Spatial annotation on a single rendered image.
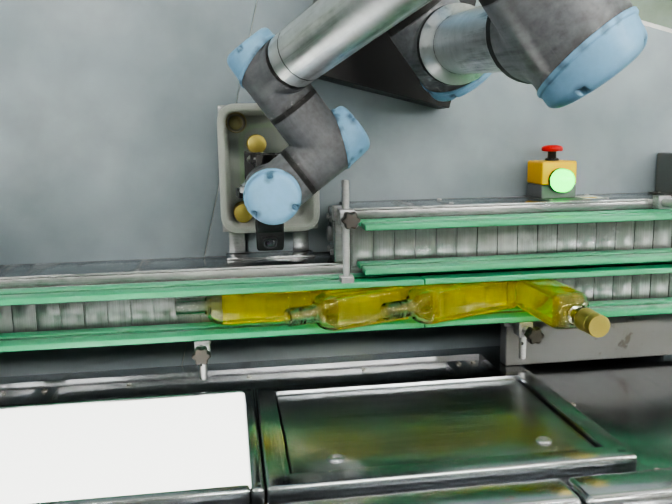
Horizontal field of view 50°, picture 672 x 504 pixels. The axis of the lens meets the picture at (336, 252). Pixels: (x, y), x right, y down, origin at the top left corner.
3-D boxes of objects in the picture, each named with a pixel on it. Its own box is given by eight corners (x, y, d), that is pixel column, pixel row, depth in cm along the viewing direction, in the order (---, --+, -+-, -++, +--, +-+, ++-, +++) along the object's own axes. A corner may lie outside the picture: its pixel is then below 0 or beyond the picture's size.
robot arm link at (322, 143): (330, 82, 95) (265, 134, 95) (380, 149, 98) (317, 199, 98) (322, 83, 103) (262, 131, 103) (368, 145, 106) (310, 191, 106)
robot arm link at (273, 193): (318, 200, 96) (268, 240, 96) (310, 192, 107) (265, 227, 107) (281, 154, 94) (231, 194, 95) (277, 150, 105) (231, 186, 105)
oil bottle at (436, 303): (495, 302, 132) (399, 320, 121) (496, 271, 131) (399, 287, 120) (517, 308, 127) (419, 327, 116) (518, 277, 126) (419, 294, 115)
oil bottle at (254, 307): (328, 311, 127) (206, 318, 124) (328, 280, 126) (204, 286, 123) (333, 319, 122) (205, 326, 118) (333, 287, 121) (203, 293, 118)
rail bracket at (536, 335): (494, 345, 133) (524, 369, 120) (495, 310, 132) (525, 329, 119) (515, 344, 134) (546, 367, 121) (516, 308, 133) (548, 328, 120)
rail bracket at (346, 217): (331, 273, 126) (343, 289, 113) (330, 177, 123) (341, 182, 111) (348, 273, 126) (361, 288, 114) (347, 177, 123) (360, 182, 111)
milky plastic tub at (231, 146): (221, 227, 134) (221, 234, 126) (216, 105, 131) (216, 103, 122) (314, 224, 137) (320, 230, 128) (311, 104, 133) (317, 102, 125)
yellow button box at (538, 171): (525, 195, 143) (541, 199, 135) (526, 157, 141) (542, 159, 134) (558, 194, 144) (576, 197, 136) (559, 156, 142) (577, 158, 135)
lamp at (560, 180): (547, 192, 135) (554, 193, 132) (548, 168, 135) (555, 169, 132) (570, 191, 136) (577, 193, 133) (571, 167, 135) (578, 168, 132)
